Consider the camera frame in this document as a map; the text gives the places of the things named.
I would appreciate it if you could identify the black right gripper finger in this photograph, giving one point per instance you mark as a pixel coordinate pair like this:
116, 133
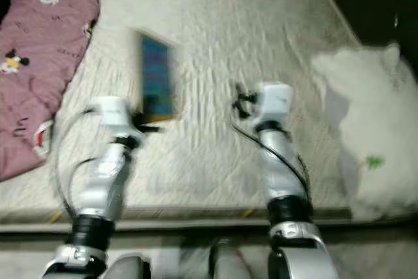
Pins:
240, 99

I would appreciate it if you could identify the blue yellow-edged picture book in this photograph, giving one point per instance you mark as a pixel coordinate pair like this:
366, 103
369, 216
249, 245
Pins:
157, 76

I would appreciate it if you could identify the white pillow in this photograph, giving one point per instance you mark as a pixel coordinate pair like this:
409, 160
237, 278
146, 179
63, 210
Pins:
379, 109

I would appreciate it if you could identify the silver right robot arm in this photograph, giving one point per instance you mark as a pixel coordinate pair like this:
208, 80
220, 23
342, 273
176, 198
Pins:
284, 168

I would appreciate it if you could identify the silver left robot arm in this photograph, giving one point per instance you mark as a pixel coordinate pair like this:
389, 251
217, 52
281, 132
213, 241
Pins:
104, 187

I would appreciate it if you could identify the white quilted mattress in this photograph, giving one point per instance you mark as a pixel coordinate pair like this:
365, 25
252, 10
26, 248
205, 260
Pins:
248, 31

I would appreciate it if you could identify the dark bed base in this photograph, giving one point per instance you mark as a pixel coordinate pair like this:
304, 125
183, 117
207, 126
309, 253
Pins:
170, 228

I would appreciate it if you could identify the purple cartoon print blanket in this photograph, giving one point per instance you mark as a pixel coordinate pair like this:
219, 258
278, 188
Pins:
39, 63

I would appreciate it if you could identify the grey robot left leg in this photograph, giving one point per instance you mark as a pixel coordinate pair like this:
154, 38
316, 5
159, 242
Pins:
127, 269

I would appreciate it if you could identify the grey robot leg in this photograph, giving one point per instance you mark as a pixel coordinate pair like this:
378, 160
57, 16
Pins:
127, 269
235, 264

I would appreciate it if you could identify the grey robot right leg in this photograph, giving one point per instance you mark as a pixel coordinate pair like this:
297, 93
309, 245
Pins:
235, 264

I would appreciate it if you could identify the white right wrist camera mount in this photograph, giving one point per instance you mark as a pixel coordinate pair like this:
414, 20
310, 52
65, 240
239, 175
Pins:
274, 99

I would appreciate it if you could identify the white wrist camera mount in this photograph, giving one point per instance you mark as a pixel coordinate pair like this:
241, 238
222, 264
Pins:
112, 115
274, 99

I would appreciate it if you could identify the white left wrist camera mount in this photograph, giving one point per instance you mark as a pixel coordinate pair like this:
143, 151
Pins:
112, 115

